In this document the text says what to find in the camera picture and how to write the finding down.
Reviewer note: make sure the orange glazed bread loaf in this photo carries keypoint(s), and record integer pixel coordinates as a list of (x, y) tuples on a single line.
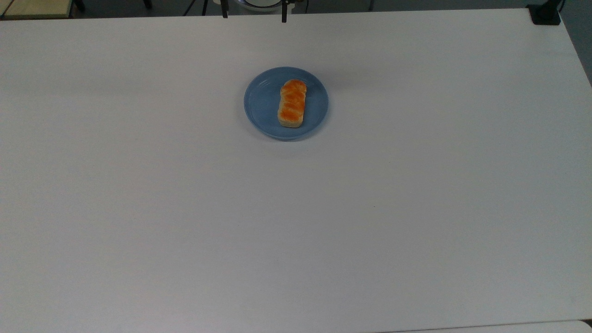
[(292, 104)]

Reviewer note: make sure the light wooden table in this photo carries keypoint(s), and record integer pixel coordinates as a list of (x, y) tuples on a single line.
[(37, 8)]

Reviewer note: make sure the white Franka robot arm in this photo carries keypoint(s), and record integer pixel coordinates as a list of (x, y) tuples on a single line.
[(252, 8)]

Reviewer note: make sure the black furniture leg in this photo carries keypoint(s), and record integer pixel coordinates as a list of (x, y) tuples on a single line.
[(79, 4), (147, 3)]

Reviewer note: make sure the blue round plate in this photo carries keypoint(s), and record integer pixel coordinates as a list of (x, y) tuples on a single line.
[(263, 106)]

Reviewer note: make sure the black clamp stand base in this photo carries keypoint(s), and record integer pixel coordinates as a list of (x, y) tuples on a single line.
[(545, 16)]

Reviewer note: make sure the thin black tripod leg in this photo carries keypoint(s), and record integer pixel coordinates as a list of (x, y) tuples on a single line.
[(204, 7)]

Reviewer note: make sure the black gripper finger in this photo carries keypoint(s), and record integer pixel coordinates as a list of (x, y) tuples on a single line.
[(284, 11), (224, 9)]

